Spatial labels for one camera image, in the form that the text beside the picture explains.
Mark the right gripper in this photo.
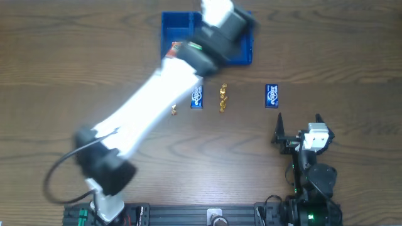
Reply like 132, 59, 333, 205
271, 112, 335, 155

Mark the blue candy pack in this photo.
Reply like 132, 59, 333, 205
264, 83, 279, 109
190, 84, 204, 110

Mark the orange candy box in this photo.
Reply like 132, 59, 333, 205
165, 41, 183, 60

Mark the blue tray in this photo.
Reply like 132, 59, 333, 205
161, 11, 254, 67

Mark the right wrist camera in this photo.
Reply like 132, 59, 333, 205
301, 122, 330, 151

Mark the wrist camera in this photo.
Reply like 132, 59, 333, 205
301, 122, 330, 151
200, 0, 235, 28

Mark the black cable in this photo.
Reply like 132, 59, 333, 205
284, 161, 298, 193
42, 127, 120, 205

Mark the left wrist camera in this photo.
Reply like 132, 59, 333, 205
200, 0, 235, 28

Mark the mounting rail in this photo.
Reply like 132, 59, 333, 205
62, 202, 285, 226

